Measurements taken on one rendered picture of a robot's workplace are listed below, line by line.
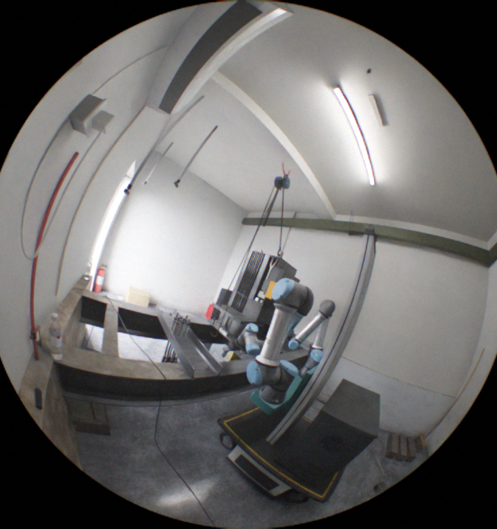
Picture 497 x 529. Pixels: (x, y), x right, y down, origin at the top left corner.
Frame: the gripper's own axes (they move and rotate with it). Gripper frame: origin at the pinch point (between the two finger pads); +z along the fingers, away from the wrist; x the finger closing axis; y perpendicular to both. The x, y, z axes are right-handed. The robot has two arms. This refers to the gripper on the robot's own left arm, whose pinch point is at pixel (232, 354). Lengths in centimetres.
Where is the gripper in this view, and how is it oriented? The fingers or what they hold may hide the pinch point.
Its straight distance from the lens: 123.9
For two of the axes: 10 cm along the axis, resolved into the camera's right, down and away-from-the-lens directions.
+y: -4.1, -5.3, 7.4
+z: -4.7, 8.2, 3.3
